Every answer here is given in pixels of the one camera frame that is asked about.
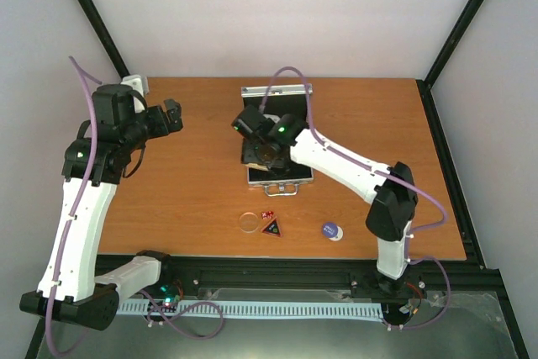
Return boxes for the red dice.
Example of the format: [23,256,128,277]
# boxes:
[261,211,274,219]

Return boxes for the purple round blind button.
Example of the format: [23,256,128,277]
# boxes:
[321,222,340,239]

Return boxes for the white round button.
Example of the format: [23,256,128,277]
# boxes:
[326,224,343,241]

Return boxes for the blue gold card deck box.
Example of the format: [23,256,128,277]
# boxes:
[241,156,271,172]

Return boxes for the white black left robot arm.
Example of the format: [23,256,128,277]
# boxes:
[19,84,182,330]

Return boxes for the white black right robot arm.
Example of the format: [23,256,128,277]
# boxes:
[231,105,418,280]

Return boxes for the aluminium poker case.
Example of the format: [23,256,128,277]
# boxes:
[241,84,314,197]

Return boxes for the clear round dealer button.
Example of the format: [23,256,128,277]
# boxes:
[238,212,261,234]

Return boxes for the red black triangular chip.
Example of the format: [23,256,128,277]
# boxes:
[261,217,282,237]

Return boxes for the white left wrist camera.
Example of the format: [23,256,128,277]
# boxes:
[121,75,150,97]

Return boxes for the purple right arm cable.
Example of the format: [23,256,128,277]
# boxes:
[260,66,453,331]

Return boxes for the light blue cable duct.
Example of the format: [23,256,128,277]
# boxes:
[115,298,386,321]

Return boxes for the black aluminium frame rail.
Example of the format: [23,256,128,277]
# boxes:
[163,256,507,302]

